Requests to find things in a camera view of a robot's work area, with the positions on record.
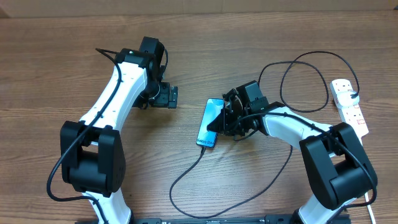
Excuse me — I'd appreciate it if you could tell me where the blue Galaxy S24 smartphone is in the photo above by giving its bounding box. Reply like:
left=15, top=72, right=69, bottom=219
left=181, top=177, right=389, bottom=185
left=196, top=98, right=224, bottom=147

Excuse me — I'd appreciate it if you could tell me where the black USB charging cable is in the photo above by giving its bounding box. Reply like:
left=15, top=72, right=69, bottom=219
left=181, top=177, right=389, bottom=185
left=169, top=50, right=361, bottom=218

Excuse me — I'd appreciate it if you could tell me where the white power strip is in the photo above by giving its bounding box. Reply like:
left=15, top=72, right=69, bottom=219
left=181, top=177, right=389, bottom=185
left=330, top=79, right=369, bottom=139

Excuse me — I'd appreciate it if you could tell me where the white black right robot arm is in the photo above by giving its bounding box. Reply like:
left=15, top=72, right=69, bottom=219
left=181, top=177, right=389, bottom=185
left=197, top=81, right=377, bottom=223

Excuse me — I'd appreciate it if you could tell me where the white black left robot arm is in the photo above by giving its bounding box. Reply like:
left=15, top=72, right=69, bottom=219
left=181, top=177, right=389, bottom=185
left=47, top=37, right=178, bottom=223

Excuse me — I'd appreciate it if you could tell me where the white charger plug adapter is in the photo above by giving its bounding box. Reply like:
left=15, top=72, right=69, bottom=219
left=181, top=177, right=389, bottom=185
left=335, top=91, right=359, bottom=109

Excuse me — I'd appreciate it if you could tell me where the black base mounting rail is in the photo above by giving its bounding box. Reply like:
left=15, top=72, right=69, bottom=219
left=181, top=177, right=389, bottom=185
left=74, top=213, right=352, bottom=224

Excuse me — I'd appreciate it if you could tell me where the white power strip cord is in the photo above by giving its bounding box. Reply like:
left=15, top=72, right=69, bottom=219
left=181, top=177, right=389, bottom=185
left=364, top=192, right=377, bottom=224

